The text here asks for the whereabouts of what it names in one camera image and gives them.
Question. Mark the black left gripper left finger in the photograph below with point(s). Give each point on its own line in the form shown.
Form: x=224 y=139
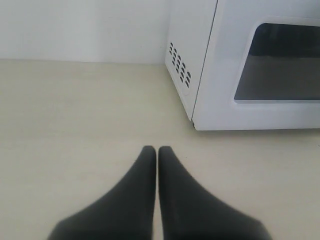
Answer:
x=126 y=212

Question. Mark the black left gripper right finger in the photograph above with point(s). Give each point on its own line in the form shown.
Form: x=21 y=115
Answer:
x=190 y=212

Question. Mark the white microwave door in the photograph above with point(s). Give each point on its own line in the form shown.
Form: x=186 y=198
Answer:
x=262 y=67

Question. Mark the white microwave oven body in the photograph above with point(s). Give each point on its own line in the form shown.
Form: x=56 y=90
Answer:
x=189 y=32

